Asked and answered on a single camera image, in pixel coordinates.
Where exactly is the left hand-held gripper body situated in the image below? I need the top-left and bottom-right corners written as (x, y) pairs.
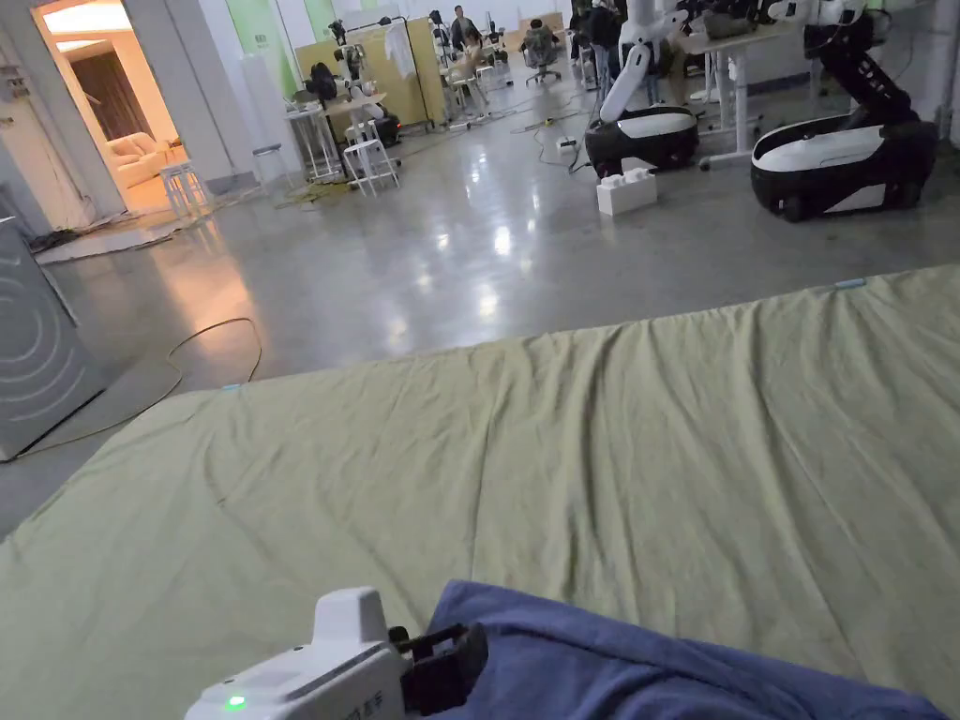
top-left (183, 587), bottom-right (451, 720)

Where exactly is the blue garment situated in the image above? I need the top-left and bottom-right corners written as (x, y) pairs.
top-left (422, 578), bottom-right (955, 720)

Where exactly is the bed with pale green sheet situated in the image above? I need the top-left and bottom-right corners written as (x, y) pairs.
top-left (0, 263), bottom-right (960, 720)

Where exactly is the grey washing machine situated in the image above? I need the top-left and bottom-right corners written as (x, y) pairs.
top-left (0, 183), bottom-right (111, 462)

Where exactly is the white block-shaped box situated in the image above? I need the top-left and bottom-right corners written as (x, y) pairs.
top-left (595, 167), bottom-right (661, 218)

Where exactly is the white round stool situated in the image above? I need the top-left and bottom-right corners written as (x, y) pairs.
top-left (342, 139), bottom-right (402, 199)
top-left (251, 143), bottom-right (294, 190)
top-left (158, 160), bottom-right (212, 219)

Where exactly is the wooden table with small robot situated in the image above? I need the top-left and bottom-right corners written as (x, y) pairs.
top-left (283, 21), bottom-right (401, 183)

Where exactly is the cream sofa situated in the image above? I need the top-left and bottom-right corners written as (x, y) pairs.
top-left (104, 132), bottom-right (173, 189)

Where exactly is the white robot on black base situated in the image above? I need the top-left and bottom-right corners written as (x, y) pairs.
top-left (584, 0), bottom-right (702, 175)

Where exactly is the black-armed robot on white base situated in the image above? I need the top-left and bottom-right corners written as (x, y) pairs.
top-left (750, 0), bottom-right (940, 224)

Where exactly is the group of people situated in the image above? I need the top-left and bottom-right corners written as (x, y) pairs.
top-left (567, 0), bottom-right (625, 100)

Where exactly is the white height-adjustable table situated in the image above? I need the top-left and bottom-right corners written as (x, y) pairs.
top-left (683, 13), bottom-right (820, 171)

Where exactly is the yellow floor cable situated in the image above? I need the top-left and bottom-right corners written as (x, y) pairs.
top-left (13, 318), bottom-right (264, 460)

